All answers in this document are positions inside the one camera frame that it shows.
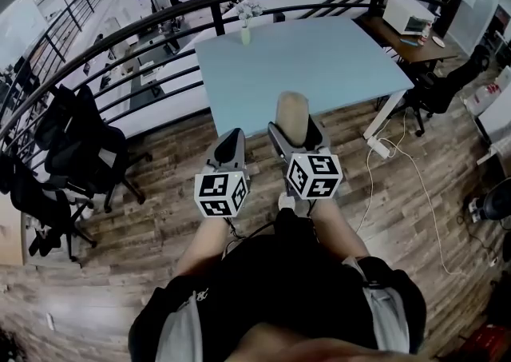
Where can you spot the white microwave oven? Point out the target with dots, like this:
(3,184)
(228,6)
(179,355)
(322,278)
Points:
(403,14)

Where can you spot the brown wooden desk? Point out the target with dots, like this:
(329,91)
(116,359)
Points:
(399,46)

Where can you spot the person's white shoe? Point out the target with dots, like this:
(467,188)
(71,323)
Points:
(286,200)

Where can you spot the person's black clothing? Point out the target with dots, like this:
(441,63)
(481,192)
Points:
(279,284)

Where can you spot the white bag red print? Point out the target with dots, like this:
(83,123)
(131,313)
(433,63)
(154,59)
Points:
(489,90)

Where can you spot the beige cylindrical item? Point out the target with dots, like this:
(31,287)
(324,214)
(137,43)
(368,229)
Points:
(292,114)

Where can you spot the person's left forearm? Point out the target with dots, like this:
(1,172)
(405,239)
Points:
(199,244)

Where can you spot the light blue table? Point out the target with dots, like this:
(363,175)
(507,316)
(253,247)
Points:
(303,60)

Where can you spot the vase with white flowers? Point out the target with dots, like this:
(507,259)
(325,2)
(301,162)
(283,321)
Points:
(245,34)

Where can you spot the black mesh office chair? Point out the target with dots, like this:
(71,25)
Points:
(80,140)
(36,200)

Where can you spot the red crate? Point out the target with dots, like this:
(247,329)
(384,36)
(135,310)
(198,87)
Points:
(489,342)

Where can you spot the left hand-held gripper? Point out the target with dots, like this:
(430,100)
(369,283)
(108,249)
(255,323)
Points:
(217,192)

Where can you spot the black round fan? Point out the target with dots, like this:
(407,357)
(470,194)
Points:
(497,202)

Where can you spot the black reclined office chair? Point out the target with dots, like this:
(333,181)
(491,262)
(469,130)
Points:
(451,84)

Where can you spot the person's right forearm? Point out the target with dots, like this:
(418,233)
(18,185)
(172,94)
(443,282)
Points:
(339,228)

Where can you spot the black metal railing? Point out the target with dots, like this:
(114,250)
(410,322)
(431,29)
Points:
(120,34)

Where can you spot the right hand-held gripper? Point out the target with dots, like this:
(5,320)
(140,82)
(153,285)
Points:
(315,176)

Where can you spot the blue flat object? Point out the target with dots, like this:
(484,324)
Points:
(411,41)

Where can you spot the white power strip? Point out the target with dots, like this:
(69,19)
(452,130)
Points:
(378,146)

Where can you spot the white cabinet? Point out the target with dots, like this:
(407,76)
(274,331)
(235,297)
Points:
(497,112)

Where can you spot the white bottle red label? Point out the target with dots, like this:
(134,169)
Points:
(426,34)

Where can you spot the white plate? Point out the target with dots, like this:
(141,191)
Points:
(439,42)

